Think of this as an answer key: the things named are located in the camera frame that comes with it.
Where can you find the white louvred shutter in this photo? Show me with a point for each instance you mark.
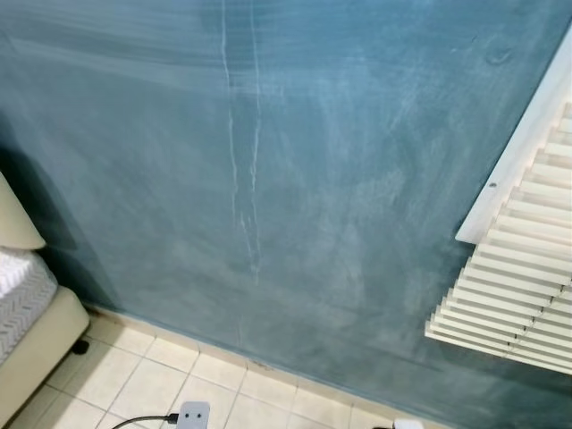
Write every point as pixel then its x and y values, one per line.
pixel 509 295

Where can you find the black bed caster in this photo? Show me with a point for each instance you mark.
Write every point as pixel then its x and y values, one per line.
pixel 79 347

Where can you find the beige padded headboard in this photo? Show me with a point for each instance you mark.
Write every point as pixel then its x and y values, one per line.
pixel 13 223

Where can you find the white bed cover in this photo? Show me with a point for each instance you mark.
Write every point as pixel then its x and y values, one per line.
pixel 18 295

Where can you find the white shutter frame rail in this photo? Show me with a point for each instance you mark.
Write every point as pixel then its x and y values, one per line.
pixel 518 147

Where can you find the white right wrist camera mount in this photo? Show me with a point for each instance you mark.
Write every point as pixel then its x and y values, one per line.
pixel 407 424

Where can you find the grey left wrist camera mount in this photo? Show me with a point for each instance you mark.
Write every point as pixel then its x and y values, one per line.
pixel 193 416

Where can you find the beige bed frame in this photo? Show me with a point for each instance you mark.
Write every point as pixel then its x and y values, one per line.
pixel 40 357

